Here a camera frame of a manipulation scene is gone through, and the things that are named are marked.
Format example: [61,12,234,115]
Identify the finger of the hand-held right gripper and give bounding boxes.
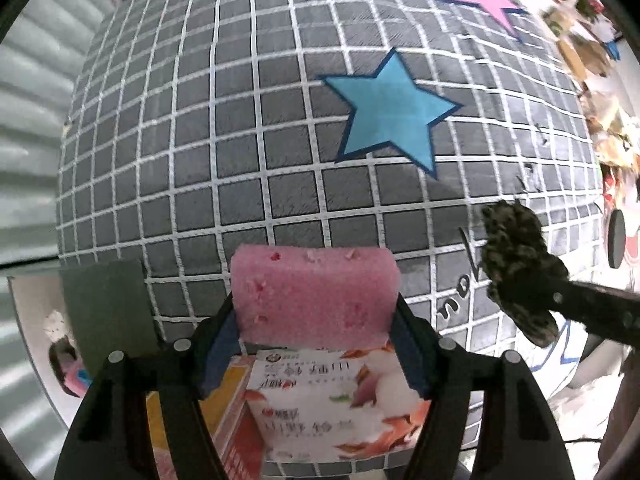
[520,270,640,346]

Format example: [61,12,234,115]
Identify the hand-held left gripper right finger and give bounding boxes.
[390,294,576,480]

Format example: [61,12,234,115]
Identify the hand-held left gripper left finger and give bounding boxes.
[52,294,241,480]

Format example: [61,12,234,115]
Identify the printed pink white cardboard box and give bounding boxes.
[145,340,437,480]

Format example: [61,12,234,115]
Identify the leopard print scrunchie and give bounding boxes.
[480,199,569,349]

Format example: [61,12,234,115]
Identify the pink sponge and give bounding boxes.
[229,244,402,352]

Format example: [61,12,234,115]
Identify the grey cardboard box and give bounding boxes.
[7,259,159,433]

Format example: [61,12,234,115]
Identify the person's right forearm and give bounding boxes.
[597,360,640,480]

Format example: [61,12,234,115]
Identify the black round disc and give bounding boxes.
[607,209,629,269]

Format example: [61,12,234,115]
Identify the pile of colourful gift packages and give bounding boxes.
[581,94,640,292]

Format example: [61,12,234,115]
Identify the grey checked blanket with stars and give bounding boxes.
[55,0,607,478]

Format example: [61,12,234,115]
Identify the brown paper bag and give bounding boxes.
[557,36,612,80]

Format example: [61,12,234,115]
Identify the flower bouquet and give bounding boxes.
[574,0,617,42]

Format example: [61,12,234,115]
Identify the pale green curtain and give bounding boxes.
[0,0,117,461]

